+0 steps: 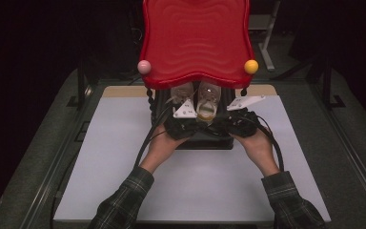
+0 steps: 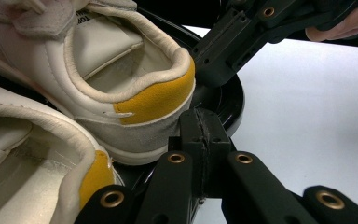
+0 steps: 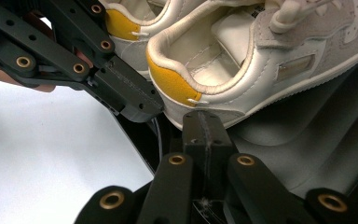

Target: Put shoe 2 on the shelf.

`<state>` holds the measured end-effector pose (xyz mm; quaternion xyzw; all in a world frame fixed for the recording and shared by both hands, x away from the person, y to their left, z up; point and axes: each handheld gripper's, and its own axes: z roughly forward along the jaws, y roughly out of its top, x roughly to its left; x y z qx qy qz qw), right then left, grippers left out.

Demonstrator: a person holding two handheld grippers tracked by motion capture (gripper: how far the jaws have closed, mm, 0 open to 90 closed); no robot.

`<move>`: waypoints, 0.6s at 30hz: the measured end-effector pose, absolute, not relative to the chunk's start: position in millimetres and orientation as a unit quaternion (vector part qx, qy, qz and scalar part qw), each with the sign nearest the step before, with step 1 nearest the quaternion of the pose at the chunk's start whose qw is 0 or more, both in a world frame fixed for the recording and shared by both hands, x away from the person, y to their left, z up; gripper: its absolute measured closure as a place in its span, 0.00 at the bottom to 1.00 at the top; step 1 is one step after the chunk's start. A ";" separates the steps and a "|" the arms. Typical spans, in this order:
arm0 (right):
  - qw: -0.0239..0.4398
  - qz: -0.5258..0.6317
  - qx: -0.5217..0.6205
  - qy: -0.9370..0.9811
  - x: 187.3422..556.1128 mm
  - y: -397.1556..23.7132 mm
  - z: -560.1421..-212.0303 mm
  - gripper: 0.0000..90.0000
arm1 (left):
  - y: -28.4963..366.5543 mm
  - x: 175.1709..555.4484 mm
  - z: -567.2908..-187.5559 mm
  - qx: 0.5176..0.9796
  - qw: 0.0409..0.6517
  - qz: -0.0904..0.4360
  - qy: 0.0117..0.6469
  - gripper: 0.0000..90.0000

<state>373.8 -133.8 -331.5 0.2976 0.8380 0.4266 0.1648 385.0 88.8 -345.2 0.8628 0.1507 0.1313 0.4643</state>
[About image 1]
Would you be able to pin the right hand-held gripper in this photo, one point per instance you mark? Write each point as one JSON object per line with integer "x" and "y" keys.
{"x": 244, "y": 124}

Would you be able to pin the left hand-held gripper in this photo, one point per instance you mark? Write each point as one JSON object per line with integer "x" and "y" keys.
{"x": 181, "y": 129}

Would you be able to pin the white sneaker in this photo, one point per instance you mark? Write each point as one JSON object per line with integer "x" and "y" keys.
{"x": 181, "y": 92}
{"x": 208, "y": 101}

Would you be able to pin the red and black shoe rack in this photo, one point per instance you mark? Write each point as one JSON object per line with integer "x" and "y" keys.
{"x": 197, "y": 47}

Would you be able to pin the person's left hand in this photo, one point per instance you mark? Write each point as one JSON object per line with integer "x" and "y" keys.
{"x": 165, "y": 144}

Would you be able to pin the person's right hand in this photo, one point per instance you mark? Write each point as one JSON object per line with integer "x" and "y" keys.
{"x": 259, "y": 144}

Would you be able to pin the tan board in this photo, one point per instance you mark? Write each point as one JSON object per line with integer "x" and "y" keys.
{"x": 124, "y": 91}

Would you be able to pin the white table sheet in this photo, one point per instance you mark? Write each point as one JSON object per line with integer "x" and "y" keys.
{"x": 108, "y": 143}

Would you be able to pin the white metal stand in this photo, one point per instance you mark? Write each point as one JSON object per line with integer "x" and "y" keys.
{"x": 267, "y": 38}

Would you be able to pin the black metal stand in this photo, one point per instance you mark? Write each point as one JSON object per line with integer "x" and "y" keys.
{"x": 81, "y": 86}
{"x": 328, "y": 86}

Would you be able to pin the metal frame rail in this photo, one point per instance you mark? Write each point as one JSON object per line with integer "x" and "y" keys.
{"x": 49, "y": 184}
{"x": 352, "y": 156}

